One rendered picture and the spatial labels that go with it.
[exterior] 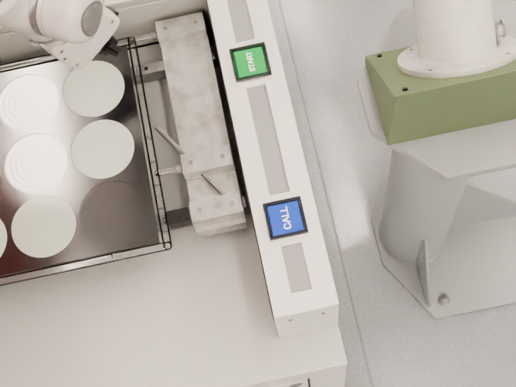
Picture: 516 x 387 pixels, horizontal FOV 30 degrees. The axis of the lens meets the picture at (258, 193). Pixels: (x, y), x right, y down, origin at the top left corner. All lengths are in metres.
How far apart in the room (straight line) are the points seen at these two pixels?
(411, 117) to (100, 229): 0.51
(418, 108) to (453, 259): 0.94
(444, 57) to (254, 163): 0.33
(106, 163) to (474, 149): 0.59
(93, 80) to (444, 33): 0.56
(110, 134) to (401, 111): 0.46
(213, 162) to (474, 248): 1.05
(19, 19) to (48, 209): 0.36
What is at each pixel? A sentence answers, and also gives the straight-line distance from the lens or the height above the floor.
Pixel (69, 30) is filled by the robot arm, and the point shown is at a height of 1.23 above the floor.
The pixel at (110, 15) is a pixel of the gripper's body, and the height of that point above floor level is 1.08.
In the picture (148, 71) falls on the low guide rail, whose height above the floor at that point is 0.85.
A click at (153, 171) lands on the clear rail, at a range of 1.51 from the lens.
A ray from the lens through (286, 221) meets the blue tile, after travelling 1.39.
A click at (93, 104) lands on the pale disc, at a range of 1.58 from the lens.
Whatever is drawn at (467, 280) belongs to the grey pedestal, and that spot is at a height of 0.01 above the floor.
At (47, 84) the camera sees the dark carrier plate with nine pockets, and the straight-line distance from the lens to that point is 1.61.
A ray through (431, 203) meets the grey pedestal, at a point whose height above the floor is 0.46.
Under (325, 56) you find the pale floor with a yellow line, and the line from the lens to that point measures 2.59.
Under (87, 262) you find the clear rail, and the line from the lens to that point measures 1.48.
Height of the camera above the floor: 2.28
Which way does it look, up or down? 69 degrees down
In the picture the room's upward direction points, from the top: 12 degrees counter-clockwise
